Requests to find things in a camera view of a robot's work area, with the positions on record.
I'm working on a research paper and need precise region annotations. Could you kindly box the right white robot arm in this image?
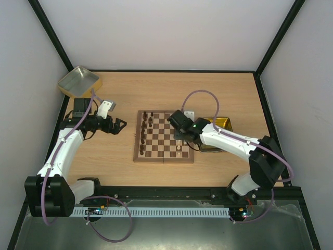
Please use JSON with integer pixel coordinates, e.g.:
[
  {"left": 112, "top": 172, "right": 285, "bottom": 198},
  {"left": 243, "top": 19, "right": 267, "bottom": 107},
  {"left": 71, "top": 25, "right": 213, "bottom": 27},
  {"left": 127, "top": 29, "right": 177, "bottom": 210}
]
[{"left": 133, "top": 110, "right": 285, "bottom": 204}]

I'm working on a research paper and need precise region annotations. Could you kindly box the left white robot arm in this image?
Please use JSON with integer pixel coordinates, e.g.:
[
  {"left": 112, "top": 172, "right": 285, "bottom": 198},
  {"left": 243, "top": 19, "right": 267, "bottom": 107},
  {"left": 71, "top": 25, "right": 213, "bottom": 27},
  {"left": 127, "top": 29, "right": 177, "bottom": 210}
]
[{"left": 24, "top": 115, "right": 127, "bottom": 217}]

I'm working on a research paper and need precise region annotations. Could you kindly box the wooden chess board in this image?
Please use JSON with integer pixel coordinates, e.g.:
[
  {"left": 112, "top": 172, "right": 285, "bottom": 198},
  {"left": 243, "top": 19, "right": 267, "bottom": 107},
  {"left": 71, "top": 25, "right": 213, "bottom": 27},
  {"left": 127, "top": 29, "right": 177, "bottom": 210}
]
[{"left": 133, "top": 110, "right": 194, "bottom": 164}]

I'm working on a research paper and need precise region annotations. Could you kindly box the gold green tin box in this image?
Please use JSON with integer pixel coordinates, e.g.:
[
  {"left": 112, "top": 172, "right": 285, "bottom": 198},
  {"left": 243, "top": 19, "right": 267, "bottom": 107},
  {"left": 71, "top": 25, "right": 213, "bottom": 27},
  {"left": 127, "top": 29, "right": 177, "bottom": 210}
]
[{"left": 199, "top": 117, "right": 233, "bottom": 153}]

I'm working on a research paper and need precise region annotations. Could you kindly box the empty silver tin lid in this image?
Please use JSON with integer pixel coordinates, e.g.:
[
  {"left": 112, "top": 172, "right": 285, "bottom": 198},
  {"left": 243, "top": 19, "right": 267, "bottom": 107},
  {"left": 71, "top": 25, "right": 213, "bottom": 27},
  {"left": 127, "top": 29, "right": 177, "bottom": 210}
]
[{"left": 57, "top": 66, "right": 103, "bottom": 98}]

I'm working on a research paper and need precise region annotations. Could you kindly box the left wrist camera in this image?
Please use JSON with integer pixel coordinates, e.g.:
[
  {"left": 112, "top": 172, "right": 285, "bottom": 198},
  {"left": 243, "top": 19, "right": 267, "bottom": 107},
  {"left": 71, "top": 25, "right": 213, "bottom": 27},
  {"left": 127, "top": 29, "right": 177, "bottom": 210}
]
[{"left": 97, "top": 100, "right": 116, "bottom": 119}]

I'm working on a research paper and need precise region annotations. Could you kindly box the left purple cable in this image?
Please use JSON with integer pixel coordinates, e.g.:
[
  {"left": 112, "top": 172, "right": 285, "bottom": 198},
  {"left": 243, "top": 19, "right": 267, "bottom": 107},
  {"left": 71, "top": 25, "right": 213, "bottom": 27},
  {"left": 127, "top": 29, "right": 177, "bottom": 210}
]
[{"left": 41, "top": 88, "right": 134, "bottom": 243}]

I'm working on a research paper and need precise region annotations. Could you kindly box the white slotted cable duct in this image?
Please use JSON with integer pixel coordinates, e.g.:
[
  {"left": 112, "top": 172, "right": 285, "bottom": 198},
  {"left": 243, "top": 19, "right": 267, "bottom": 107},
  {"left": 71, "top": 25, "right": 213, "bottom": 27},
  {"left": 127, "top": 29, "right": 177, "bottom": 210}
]
[{"left": 71, "top": 207, "right": 229, "bottom": 218}]

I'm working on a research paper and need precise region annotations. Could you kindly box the black aluminium frame rail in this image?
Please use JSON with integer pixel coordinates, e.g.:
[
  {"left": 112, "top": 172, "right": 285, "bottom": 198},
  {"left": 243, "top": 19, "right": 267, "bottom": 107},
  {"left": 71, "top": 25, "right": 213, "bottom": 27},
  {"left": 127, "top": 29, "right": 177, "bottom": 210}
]
[{"left": 25, "top": 184, "right": 304, "bottom": 206}]

